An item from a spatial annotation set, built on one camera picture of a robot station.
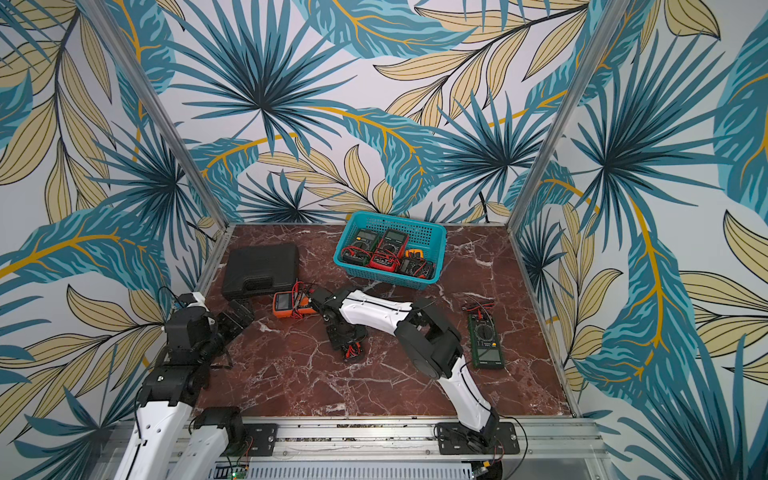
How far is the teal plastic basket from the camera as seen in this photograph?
0.98 metres

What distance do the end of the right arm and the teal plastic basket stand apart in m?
0.23

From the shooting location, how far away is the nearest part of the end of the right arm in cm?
67
